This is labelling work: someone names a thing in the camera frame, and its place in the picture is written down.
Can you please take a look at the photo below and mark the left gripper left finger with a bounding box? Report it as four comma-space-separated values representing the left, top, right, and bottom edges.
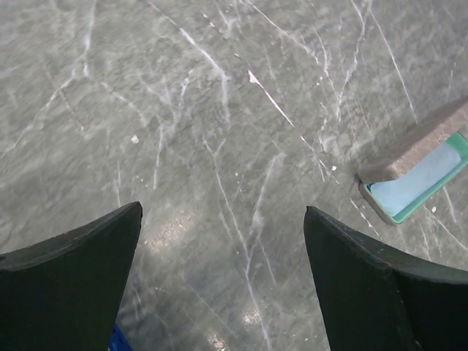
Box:
1, 202, 143, 350

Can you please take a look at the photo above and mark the light blue cleaning cloth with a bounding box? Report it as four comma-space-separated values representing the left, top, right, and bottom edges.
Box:
370, 143, 461, 216

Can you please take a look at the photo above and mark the grey felt glasses case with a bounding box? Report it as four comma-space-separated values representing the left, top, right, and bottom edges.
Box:
358, 97, 467, 225

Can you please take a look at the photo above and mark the blue plastic basket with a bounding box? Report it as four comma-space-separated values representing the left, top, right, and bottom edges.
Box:
107, 324, 132, 351

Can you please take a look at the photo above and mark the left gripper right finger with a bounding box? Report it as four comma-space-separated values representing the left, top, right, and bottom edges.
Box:
303, 206, 467, 350

